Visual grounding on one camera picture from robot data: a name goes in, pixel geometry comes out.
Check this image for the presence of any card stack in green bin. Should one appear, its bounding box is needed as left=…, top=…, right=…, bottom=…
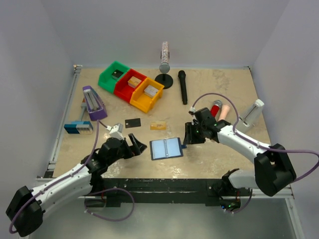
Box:
left=111, top=70, right=123, bottom=81

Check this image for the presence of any gold credit card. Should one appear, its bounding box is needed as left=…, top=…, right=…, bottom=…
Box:
left=150, top=121, right=167, bottom=130

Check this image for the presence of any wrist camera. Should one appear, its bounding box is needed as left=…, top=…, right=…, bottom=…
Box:
left=106, top=123, right=124, bottom=140
left=188, top=107, right=196, bottom=115

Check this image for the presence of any base left purple cable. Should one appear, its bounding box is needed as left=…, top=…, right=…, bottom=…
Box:
left=84, top=186, right=135, bottom=222

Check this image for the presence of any black credit card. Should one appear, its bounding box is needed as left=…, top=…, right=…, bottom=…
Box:
left=125, top=118, right=141, bottom=128

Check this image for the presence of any base right purple cable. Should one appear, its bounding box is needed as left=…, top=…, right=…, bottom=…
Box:
left=223, top=188, right=253, bottom=214

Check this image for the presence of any blue grey block tool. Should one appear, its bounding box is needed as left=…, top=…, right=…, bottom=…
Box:
left=64, top=99, right=93, bottom=134

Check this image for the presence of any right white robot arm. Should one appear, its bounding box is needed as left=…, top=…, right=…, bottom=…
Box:
left=183, top=108, right=297, bottom=197

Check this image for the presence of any black round microphone stand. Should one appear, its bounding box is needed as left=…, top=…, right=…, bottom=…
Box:
left=155, top=74, right=173, bottom=89

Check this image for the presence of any glitter microphone on stand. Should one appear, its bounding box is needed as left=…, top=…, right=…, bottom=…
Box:
left=159, top=41, right=170, bottom=74

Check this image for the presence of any purple metronome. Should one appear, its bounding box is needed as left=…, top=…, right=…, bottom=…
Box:
left=83, top=86, right=108, bottom=121

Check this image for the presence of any aluminium frame rail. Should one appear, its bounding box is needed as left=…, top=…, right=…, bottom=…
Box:
left=34, top=65, right=83, bottom=187

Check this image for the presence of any black handheld microphone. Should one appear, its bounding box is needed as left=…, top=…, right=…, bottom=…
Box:
left=178, top=70, right=187, bottom=105

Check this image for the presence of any card stack in yellow bin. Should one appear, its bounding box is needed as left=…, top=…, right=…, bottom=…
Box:
left=144, top=85, right=159, bottom=98

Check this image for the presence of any red plastic bin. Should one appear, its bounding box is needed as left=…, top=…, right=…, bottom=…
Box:
left=113, top=69, right=146, bottom=103

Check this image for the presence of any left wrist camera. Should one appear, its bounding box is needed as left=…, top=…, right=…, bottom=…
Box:
left=106, top=123, right=124, bottom=140

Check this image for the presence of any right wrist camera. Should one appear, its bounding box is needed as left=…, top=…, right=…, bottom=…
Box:
left=188, top=107, right=196, bottom=115

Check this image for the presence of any blue leather card holder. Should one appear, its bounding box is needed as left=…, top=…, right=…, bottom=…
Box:
left=150, top=137, right=187, bottom=161

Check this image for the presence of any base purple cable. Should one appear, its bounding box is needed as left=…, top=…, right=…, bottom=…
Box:
left=223, top=188, right=253, bottom=214
left=84, top=186, right=135, bottom=222

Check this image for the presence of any red glitter microphone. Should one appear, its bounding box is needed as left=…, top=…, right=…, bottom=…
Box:
left=210, top=100, right=222, bottom=117

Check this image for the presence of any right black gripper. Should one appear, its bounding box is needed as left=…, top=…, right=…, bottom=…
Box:
left=183, top=121, right=206, bottom=144

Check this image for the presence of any green plastic bin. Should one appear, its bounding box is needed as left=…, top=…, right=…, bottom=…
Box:
left=98, top=61, right=130, bottom=94

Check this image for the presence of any card stack in red bin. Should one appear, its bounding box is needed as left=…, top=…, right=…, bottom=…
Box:
left=128, top=77, right=141, bottom=88

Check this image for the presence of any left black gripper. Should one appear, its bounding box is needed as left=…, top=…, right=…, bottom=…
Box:
left=107, top=133, right=147, bottom=165

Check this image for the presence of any yellow plastic bin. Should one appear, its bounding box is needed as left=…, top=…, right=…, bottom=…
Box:
left=130, top=77, right=164, bottom=113

